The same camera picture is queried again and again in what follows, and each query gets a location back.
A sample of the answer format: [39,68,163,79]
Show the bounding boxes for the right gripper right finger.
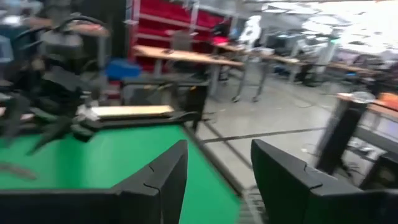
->
[251,139,398,224]

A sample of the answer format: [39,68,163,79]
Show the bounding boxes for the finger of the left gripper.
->
[0,96,22,147]
[27,118,74,155]

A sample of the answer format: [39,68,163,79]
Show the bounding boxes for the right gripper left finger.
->
[0,139,189,224]

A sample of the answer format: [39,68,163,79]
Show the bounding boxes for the blue bin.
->
[104,58,142,81]

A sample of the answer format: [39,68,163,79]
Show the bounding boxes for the red shelving unit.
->
[126,0,226,65]

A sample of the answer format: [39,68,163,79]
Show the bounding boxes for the wooden workbench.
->
[132,44,245,68]

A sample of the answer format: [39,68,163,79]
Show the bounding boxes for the white robot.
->
[238,14,262,47]

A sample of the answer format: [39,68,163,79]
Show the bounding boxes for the grey wire cutlery basket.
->
[238,185,271,224]

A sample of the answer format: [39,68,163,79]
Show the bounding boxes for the black pedestal stand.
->
[314,93,371,175]

